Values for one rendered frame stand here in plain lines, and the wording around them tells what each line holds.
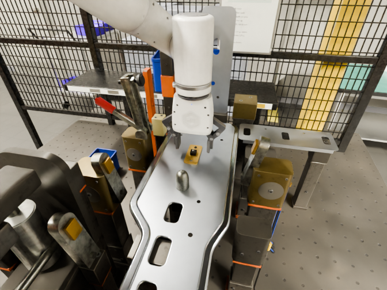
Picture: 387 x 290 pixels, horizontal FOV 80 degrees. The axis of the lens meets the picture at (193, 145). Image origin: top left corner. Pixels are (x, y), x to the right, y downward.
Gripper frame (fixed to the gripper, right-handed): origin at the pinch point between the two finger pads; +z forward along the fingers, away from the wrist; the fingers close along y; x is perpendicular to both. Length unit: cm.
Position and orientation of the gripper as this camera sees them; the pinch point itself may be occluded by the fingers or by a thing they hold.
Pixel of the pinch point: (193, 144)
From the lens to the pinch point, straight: 63.6
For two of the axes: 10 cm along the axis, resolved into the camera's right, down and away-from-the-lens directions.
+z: 0.0, 8.1, 5.9
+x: 2.1, -5.7, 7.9
